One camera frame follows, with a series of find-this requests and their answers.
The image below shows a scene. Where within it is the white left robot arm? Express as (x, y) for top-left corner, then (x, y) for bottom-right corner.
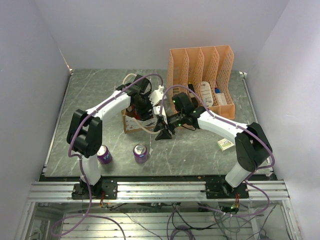
(66, 74), (158, 199)

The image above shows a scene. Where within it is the aluminium rail frame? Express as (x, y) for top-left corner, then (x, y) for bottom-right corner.
(27, 180), (290, 203)

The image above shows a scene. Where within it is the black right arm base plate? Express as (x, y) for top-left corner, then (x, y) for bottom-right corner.
(203, 179), (249, 200)

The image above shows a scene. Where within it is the small green white box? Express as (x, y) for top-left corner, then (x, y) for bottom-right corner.
(217, 138), (235, 151)

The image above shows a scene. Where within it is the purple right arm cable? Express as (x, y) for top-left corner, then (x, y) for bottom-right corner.
(158, 84), (276, 240)

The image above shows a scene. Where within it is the orange plastic file organizer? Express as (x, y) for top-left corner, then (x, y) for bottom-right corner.
(166, 45), (235, 120)

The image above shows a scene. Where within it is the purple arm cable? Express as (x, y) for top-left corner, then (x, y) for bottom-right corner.
(158, 84), (276, 240)
(50, 73), (165, 240)

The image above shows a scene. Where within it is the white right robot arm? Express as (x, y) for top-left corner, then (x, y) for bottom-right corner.
(153, 92), (272, 198)

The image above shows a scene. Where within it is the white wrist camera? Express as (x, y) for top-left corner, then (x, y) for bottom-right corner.
(148, 85), (165, 107)
(152, 105), (168, 124)

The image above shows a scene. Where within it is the white labelled packet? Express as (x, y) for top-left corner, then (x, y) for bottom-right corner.
(200, 81), (214, 107)

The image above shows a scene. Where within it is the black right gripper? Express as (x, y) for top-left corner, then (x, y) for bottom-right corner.
(153, 110), (186, 140)

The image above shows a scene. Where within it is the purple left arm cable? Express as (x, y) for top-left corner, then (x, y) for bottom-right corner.
(50, 73), (165, 240)

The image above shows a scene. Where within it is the canvas jute cat-print bag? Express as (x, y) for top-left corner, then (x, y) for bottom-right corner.
(121, 77), (163, 135)

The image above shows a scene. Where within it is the purple soda can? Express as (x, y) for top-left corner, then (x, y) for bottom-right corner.
(133, 144), (148, 164)
(97, 145), (113, 165)

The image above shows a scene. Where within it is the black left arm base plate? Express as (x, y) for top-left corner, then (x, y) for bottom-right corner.
(71, 180), (118, 200)

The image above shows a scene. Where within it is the white blue box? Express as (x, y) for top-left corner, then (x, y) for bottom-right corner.
(214, 88), (228, 106)

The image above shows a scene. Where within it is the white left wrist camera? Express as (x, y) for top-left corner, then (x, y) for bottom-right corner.
(148, 85), (165, 107)

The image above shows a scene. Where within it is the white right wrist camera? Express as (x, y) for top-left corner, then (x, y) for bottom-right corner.
(152, 105), (168, 124)

